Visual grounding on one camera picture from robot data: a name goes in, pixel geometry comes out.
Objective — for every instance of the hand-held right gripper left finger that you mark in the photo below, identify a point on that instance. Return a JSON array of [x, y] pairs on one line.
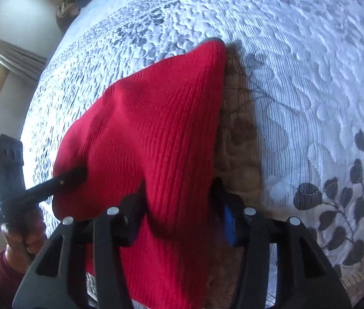
[[104, 231]]

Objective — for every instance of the person's left hand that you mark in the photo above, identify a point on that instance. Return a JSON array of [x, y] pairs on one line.
[[27, 235]]

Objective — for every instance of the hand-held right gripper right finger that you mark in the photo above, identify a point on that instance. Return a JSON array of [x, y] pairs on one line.
[[230, 228]]

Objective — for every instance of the tan crumpled cloth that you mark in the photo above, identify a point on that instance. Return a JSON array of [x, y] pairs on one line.
[[66, 8]]

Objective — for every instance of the red knit sweater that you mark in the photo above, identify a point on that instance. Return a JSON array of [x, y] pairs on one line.
[[156, 128]]

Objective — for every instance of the person's left forearm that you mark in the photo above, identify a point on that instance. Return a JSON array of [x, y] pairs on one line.
[[6, 273]]

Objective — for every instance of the quilted leaf-print bedspread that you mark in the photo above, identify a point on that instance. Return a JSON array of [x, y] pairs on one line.
[[297, 70]]

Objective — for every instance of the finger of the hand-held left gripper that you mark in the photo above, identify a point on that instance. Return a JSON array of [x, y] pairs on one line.
[[59, 182]]

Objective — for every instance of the beige curtain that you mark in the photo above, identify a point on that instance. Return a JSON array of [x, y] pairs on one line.
[[17, 58]]

